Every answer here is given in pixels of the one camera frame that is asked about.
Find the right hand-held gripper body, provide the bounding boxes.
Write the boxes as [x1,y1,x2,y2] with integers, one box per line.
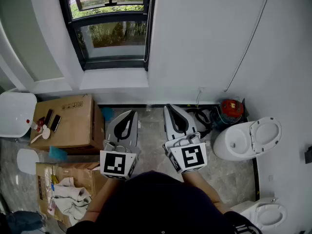
[162,132,208,174]

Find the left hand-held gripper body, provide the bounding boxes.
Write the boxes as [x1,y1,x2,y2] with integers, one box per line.
[99,139,142,181]

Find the person's right forearm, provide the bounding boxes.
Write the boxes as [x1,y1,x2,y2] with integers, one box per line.
[181,171,231,214]

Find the person's left forearm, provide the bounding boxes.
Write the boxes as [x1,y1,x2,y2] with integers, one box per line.
[79,176,127,223]

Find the teal rag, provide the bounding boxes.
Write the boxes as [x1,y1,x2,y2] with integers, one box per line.
[100,107,114,122]

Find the open cardboard box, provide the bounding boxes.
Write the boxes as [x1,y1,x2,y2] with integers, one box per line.
[35,162,108,229]

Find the printed closed cardboard box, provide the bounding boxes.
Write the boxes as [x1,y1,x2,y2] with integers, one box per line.
[29,94,106,156]

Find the round white toilet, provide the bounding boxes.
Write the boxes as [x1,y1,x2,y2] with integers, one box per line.
[213,117,283,162]

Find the red and teal vacuum cleaner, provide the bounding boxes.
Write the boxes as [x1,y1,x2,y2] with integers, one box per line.
[211,98,247,131]

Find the white crumpled cloth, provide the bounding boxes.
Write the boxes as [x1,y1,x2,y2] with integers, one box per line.
[50,176,93,226]

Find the teal sponge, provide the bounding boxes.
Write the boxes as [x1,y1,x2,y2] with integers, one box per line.
[48,145,69,162]

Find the person's dark shirt torso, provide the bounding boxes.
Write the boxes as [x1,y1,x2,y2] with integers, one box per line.
[65,171,263,234]

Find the white plastic spoon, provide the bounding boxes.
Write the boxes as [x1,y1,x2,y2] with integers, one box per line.
[30,126,52,145]

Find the red capped white bottle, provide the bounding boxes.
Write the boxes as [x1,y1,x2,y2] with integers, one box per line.
[25,119,44,133]

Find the small white oval basin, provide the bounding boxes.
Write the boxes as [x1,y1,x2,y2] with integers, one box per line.
[16,148,40,176]

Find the white toilet with tank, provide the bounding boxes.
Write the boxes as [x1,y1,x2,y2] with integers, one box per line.
[230,197,288,233]

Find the white ceramic basin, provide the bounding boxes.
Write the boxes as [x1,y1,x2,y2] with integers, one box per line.
[0,91,38,138]

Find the blue denim garment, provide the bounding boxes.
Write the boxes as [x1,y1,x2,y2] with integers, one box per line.
[4,210,47,234]

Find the black coiled hose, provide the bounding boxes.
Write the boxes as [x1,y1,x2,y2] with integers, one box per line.
[186,106,220,137]

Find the white power cable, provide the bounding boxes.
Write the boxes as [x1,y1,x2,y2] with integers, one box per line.
[194,86,206,110]

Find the black window frame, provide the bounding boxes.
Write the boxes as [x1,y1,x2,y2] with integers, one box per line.
[56,0,156,72]

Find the thin black wall cable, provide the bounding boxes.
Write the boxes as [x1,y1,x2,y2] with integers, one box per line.
[223,0,273,92]

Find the black wall holder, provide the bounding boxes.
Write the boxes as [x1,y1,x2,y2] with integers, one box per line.
[304,145,312,165]

